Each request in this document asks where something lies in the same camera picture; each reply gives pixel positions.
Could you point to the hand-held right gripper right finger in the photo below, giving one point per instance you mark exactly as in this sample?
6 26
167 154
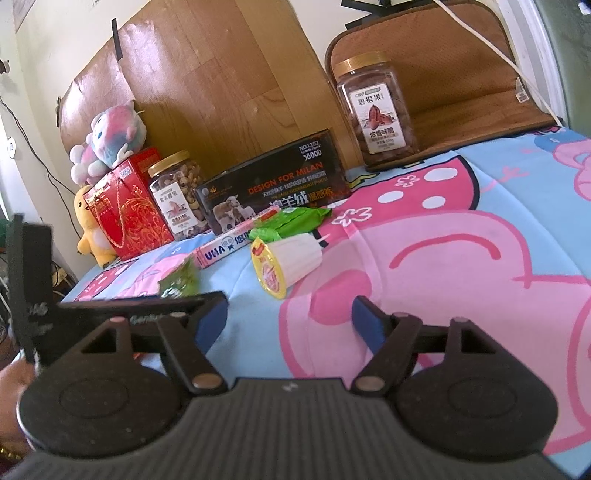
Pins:
369 325

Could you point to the black cardboard box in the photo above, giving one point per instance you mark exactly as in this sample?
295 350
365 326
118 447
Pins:
277 184

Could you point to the yellow plush toy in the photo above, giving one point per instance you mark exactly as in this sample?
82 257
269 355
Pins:
90 221

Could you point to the brown cushion mat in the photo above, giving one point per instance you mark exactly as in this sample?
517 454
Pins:
461 69

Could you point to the dark green snack packet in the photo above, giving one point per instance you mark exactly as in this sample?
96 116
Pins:
178 281

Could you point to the pastel plush toy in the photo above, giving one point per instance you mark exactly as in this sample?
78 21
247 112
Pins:
113 136

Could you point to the white jelly cup yellow lid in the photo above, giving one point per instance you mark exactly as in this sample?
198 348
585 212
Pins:
295 258

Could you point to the bright green snack packet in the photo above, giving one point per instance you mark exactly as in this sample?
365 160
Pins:
295 220

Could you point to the cashew nut jar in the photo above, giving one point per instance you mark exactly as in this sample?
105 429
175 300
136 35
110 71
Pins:
178 203

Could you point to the black stand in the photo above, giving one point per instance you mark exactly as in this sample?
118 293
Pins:
392 14

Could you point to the black tape strip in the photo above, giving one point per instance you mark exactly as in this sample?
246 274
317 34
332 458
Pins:
117 41

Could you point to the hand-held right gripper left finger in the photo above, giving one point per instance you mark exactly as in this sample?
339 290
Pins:
210 325

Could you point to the white window frame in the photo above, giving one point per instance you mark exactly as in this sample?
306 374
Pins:
549 55

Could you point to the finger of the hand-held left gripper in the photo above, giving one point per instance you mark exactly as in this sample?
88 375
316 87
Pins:
138 307

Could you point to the red gift bag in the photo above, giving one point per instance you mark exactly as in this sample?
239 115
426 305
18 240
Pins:
134 217

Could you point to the red flat packet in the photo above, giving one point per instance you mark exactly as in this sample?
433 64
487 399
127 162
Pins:
117 264

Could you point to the pink candy box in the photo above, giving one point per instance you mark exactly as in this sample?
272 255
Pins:
221 249

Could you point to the white wall fitting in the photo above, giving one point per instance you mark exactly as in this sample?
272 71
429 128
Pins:
11 148

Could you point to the pecan nut jar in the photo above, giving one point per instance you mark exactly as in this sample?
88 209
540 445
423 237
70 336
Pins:
378 120

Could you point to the printed blanket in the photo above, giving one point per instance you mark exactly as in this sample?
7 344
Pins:
461 258

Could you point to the wooden board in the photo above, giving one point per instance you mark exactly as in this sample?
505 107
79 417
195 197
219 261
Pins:
207 92

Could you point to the person's left hand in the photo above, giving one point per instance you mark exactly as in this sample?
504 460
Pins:
9 397

